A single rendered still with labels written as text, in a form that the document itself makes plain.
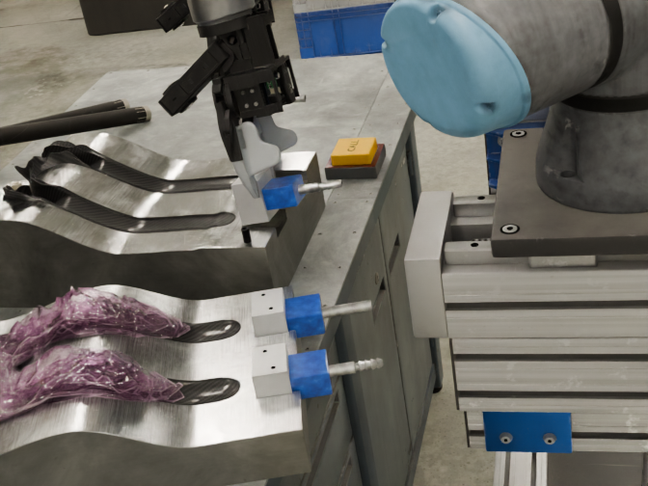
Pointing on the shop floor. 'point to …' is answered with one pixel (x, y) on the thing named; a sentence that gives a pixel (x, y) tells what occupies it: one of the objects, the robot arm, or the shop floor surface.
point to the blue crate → (341, 31)
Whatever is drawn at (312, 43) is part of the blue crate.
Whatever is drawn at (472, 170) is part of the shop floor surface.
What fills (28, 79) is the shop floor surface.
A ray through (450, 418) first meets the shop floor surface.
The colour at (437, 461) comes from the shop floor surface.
